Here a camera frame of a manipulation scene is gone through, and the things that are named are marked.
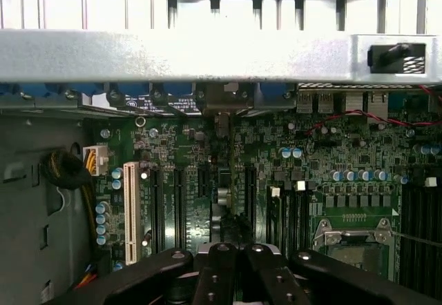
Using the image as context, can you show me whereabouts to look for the RAM slot white clips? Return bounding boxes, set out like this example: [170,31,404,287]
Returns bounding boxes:
[423,176,438,287]
[267,186,282,253]
[294,179,310,250]

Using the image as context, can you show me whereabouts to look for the long black expansion slot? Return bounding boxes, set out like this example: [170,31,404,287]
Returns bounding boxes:
[151,166,164,261]
[173,166,186,250]
[244,166,257,223]

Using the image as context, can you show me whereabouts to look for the CPU socket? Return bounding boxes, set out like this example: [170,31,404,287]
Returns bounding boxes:
[312,217,403,285]

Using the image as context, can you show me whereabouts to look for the white expansion slot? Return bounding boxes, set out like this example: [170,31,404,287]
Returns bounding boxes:
[123,161,140,266]

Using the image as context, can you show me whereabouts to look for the green motherboard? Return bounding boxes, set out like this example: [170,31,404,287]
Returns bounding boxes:
[93,106,442,305]

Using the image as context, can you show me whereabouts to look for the thin metal locking lever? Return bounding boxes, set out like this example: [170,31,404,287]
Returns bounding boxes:
[388,228,442,249]

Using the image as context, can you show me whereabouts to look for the white power connector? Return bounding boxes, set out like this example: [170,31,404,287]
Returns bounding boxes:
[82,144,110,177]

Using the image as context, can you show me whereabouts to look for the blue slot latch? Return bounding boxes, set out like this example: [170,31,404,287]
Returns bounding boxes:
[110,82,150,104]
[68,82,104,101]
[22,82,63,99]
[163,82,193,104]
[260,82,288,104]
[0,82,20,99]

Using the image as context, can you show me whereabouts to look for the dark grey PC case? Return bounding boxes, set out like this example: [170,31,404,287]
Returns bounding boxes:
[0,28,442,305]

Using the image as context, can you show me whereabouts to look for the multicoloured wire bundle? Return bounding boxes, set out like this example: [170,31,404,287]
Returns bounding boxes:
[74,265,99,288]

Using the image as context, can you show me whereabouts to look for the black sleeved cable bundle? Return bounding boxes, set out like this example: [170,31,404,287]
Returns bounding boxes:
[39,149,96,261]

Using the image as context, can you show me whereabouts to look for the twisted red black wire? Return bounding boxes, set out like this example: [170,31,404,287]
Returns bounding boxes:
[305,83,442,137]

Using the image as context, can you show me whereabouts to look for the black case intrusion switch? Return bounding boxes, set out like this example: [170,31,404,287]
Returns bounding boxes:
[367,42,410,73]

